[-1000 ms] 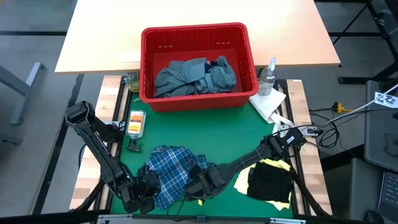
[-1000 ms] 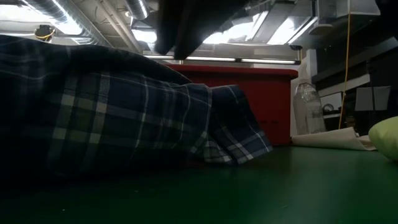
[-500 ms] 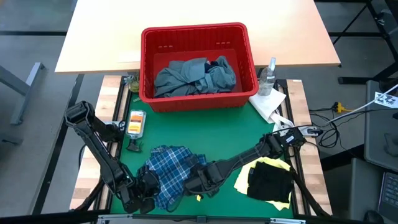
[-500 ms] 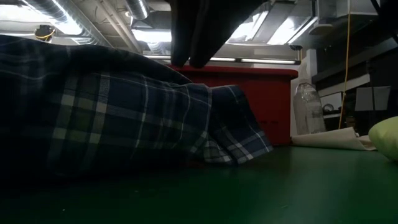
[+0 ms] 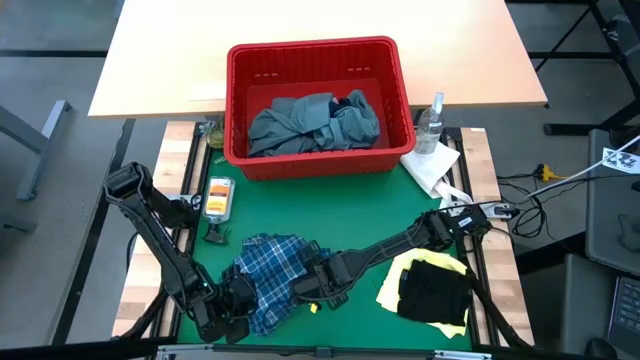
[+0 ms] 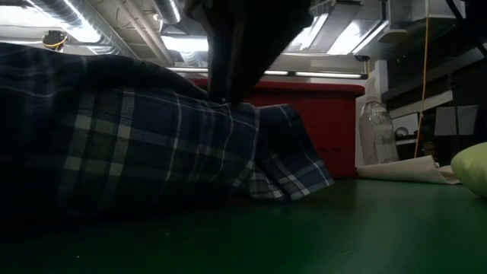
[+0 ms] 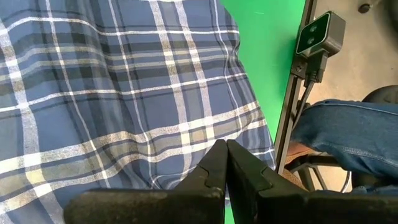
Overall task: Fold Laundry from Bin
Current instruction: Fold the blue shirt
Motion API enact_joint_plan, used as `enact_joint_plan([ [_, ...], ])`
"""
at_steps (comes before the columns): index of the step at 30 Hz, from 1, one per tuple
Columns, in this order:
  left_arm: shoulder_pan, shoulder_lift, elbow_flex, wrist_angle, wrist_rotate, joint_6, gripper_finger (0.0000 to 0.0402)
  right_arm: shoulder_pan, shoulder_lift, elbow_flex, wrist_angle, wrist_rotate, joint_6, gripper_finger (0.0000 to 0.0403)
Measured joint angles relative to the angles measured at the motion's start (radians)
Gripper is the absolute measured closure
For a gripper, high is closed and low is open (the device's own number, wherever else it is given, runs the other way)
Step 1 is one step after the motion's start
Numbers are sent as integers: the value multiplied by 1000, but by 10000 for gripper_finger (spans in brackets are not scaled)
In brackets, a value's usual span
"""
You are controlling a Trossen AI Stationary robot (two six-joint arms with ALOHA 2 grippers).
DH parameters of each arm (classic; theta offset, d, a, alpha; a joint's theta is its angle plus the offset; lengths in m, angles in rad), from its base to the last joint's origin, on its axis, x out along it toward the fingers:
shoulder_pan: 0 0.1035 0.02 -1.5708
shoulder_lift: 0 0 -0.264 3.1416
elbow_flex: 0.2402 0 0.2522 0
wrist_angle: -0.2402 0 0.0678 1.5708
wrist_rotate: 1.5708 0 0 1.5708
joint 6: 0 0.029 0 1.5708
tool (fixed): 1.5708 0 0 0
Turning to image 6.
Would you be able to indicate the red plastic laundry bin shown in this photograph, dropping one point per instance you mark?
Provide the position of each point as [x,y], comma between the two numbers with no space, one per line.
[331,125]

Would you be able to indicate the white tote bag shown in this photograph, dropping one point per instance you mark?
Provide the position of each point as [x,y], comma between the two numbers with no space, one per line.
[403,171]

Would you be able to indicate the wide silver ventilation duct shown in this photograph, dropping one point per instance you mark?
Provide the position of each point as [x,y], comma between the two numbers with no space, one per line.
[95,34]

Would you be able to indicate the yellow T-shirt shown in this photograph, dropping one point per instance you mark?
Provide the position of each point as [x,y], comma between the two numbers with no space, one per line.
[473,169]

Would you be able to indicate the grey flat panel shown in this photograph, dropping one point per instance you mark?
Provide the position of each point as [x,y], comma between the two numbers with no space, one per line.
[456,120]

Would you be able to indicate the narrow silver ventilation duct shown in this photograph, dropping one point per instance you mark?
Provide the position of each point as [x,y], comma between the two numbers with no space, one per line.
[169,11]

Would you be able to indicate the long ceiling light strip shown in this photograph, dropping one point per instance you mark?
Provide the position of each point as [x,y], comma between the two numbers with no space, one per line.
[327,74]

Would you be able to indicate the blue plaid shirt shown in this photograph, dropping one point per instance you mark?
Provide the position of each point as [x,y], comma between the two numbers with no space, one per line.
[133,152]

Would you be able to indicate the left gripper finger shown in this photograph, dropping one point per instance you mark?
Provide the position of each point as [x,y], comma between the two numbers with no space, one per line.
[241,87]
[220,87]

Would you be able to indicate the clear spray bottle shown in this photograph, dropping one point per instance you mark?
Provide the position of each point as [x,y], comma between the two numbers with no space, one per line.
[376,133]

